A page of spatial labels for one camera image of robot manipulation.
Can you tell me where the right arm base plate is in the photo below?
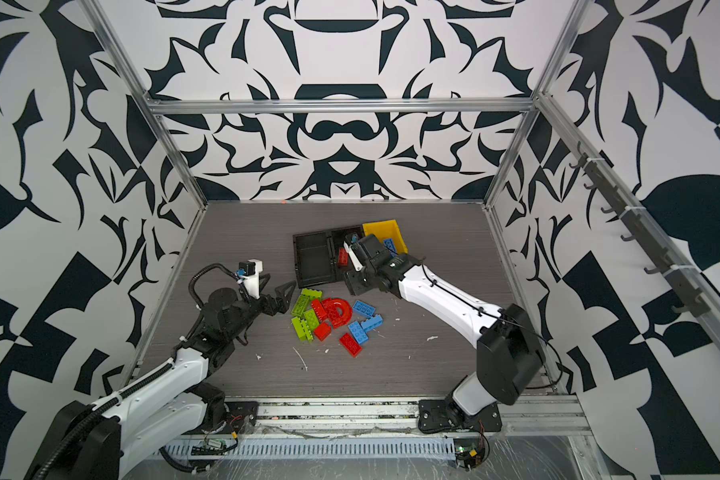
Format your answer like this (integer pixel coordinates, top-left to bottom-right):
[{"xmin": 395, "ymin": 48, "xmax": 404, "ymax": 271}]
[{"xmin": 417, "ymin": 399, "xmax": 503, "ymax": 434}]

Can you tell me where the red long brick on arch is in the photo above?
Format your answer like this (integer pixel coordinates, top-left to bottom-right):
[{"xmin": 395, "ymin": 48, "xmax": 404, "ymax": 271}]
[{"xmin": 321, "ymin": 298, "xmax": 341, "ymax": 322}]

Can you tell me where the left black bin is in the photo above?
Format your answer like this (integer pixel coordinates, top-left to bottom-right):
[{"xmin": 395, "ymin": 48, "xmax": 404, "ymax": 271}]
[{"xmin": 293, "ymin": 230, "xmax": 338, "ymax": 288}]

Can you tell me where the green brick lower left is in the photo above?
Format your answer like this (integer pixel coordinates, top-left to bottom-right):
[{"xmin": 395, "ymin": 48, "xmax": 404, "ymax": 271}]
[{"xmin": 291, "ymin": 317, "xmax": 314, "ymax": 342}]

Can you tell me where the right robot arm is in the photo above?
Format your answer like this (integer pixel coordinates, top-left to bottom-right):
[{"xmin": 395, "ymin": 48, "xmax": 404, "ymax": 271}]
[{"xmin": 344, "ymin": 234, "xmax": 546, "ymax": 417}]

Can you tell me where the black bin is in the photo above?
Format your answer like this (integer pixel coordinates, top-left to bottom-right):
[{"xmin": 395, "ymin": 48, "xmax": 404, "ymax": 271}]
[
  {"xmin": 329, "ymin": 225, "xmax": 364, "ymax": 280},
  {"xmin": 293, "ymin": 230, "xmax": 338, "ymax": 288}
]

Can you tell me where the right black bin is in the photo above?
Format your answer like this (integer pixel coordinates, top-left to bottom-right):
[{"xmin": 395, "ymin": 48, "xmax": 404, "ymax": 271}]
[{"xmin": 329, "ymin": 225, "xmax": 364, "ymax": 280}]

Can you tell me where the green brick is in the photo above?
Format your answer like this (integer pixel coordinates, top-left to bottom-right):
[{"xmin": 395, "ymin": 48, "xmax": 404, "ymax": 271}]
[
  {"xmin": 301, "ymin": 288, "xmax": 323, "ymax": 300},
  {"xmin": 291, "ymin": 317, "xmax": 314, "ymax": 342},
  {"xmin": 304, "ymin": 310, "xmax": 321, "ymax": 333},
  {"xmin": 292, "ymin": 294, "xmax": 311, "ymax": 318}
]

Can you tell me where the green brick top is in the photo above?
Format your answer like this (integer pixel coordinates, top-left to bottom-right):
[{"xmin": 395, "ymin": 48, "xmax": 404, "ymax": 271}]
[{"xmin": 301, "ymin": 288, "xmax": 323, "ymax": 300}]

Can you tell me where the aluminium front rail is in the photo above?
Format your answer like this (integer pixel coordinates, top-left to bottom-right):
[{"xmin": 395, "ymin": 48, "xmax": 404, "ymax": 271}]
[{"xmin": 155, "ymin": 395, "xmax": 592, "ymax": 439}]

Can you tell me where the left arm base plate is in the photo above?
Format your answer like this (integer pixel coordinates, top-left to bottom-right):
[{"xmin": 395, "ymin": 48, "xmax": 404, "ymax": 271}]
[{"xmin": 186, "ymin": 401, "xmax": 259, "ymax": 435}]

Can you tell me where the yellow bin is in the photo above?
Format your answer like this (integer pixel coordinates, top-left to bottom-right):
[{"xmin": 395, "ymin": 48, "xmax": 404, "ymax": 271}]
[{"xmin": 362, "ymin": 220, "xmax": 408, "ymax": 253}]

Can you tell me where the green brick upper left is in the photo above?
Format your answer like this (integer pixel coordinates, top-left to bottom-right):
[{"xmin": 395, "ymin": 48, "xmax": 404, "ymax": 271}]
[{"xmin": 292, "ymin": 294, "xmax": 311, "ymax": 318}]

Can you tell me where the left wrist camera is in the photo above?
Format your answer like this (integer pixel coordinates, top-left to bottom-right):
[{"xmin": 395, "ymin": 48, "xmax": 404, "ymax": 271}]
[{"xmin": 237, "ymin": 259, "xmax": 263, "ymax": 299}]

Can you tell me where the wall hook rail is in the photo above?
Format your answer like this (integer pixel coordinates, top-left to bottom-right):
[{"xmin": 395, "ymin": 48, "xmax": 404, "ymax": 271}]
[{"xmin": 571, "ymin": 152, "xmax": 711, "ymax": 318}]

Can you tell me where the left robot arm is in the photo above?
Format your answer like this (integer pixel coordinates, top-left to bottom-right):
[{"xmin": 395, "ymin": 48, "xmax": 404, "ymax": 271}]
[{"xmin": 25, "ymin": 260, "xmax": 297, "ymax": 479}]

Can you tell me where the green brick middle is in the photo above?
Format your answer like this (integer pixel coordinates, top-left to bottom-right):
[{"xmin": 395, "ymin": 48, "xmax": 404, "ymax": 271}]
[{"xmin": 304, "ymin": 310, "xmax": 321, "ymax": 333}]

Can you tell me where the red brick front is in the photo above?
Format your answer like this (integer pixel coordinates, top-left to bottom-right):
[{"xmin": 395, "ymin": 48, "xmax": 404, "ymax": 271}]
[{"xmin": 339, "ymin": 333, "xmax": 362, "ymax": 358}]

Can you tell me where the white cable duct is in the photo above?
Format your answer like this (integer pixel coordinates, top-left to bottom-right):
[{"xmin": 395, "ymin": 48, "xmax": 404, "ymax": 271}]
[{"xmin": 165, "ymin": 437, "xmax": 457, "ymax": 461}]

